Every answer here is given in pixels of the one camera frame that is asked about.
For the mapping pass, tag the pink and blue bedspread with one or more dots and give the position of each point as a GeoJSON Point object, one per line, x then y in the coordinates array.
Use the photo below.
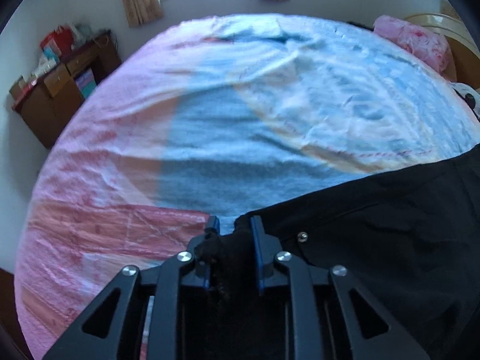
{"type": "Point", "coordinates": [222, 116]}

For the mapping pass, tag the black pants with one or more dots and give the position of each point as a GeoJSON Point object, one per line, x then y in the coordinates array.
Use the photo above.
{"type": "Point", "coordinates": [411, 237]}

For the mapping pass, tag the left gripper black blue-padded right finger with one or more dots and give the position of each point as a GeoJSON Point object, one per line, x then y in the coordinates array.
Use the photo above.
{"type": "Point", "coordinates": [266, 249]}

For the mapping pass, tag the tissue box on desk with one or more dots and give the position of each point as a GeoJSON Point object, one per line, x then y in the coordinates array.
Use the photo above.
{"type": "Point", "coordinates": [45, 65]}

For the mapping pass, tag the cream and brown headboard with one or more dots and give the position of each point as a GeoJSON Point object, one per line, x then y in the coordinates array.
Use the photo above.
{"type": "Point", "coordinates": [465, 53]}

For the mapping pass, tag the brown wooden desk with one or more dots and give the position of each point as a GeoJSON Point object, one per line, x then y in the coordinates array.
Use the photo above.
{"type": "Point", "coordinates": [52, 100]}

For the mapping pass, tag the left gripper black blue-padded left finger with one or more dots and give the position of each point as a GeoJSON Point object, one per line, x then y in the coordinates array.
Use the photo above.
{"type": "Point", "coordinates": [205, 249]}

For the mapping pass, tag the white pillow with dark dots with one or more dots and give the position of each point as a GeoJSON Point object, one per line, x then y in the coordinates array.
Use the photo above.
{"type": "Point", "coordinates": [469, 95]}

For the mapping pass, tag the stacked books in desk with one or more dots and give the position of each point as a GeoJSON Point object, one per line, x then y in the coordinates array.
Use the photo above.
{"type": "Point", "coordinates": [86, 83]}

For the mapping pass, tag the brown cardboard box on desk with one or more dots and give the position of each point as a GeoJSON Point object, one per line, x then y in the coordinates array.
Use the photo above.
{"type": "Point", "coordinates": [18, 89]}

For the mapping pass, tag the red gift bag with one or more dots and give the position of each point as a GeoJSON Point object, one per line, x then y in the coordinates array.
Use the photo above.
{"type": "Point", "coordinates": [60, 41]}

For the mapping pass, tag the pink floral folded blanket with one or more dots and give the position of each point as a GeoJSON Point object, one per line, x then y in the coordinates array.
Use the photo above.
{"type": "Point", "coordinates": [431, 48]}

